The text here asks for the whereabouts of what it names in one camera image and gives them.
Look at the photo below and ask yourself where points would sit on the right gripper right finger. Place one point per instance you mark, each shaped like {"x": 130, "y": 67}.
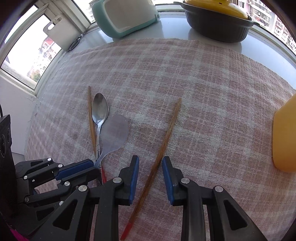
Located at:
{"x": 227, "y": 220}

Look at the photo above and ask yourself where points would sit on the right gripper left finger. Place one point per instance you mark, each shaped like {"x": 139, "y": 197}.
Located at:
{"x": 73, "y": 219}

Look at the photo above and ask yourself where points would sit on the wooden chopstick red tip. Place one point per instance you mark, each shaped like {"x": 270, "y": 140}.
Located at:
{"x": 152, "y": 173}
{"x": 91, "y": 123}

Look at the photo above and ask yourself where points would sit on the metal spoon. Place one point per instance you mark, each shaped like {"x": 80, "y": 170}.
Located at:
{"x": 100, "y": 110}

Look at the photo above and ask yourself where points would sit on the pink checkered cloth mat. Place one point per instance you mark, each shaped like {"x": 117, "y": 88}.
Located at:
{"x": 223, "y": 134}

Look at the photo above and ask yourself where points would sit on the yellow plastic utensil container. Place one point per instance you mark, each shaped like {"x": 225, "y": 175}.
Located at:
{"x": 284, "y": 141}

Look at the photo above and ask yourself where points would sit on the black scissors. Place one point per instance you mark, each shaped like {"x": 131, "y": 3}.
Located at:
{"x": 75, "y": 43}

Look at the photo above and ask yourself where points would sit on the white cutting board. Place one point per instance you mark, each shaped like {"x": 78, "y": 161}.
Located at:
{"x": 62, "y": 31}

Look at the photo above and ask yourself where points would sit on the black pot yellow lid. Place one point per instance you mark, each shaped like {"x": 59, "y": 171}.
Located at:
{"x": 217, "y": 26}

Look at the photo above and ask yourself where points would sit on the black camera box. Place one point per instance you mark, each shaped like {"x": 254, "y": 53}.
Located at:
{"x": 8, "y": 172}

